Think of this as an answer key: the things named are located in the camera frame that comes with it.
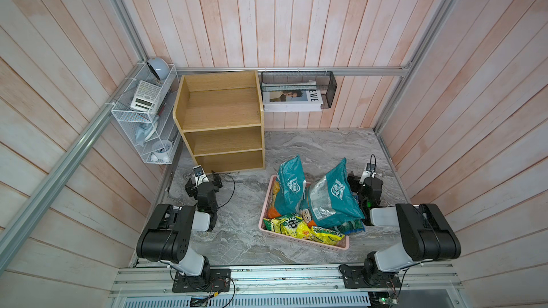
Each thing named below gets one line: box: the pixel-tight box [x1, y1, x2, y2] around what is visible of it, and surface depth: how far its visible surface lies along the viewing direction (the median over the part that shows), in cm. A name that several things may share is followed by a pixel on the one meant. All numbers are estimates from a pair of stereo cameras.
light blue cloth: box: [135, 122, 154, 147], surface depth 83 cm
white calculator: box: [129, 79, 162, 114], surface depth 77 cm
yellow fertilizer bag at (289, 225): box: [261, 216, 301, 237], surface depth 78 cm
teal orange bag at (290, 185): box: [274, 154, 307, 217], surface depth 76 cm
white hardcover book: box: [261, 79, 324, 112], surface depth 95 cm
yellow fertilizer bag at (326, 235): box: [308, 226, 346, 246], surface depth 73 cm
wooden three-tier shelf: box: [172, 69, 266, 174], surface depth 90 cm
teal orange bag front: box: [308, 157, 366, 227], surface depth 74 cm
